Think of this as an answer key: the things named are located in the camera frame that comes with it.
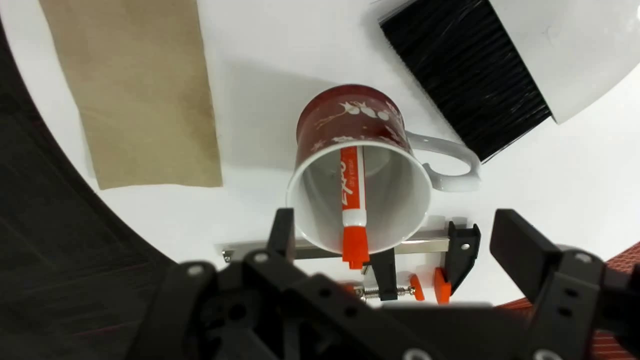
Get orange-red marker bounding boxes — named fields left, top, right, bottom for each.
left=337, top=147, right=375, bottom=273

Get white brush black bristles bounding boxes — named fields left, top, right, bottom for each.
left=379, top=0, right=640, bottom=164

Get brown paper sheet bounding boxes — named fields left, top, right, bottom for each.
left=37, top=0, right=227, bottom=192

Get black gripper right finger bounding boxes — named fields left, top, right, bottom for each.
left=490, top=208, right=640, bottom=360

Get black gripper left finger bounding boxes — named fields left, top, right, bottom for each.
left=128, top=206, right=351, bottom=360

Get large orange-handled bar clamp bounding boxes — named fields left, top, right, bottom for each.
left=218, top=221, right=484, bottom=309

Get red white patterned mug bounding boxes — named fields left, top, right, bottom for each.
left=286, top=83, right=484, bottom=261

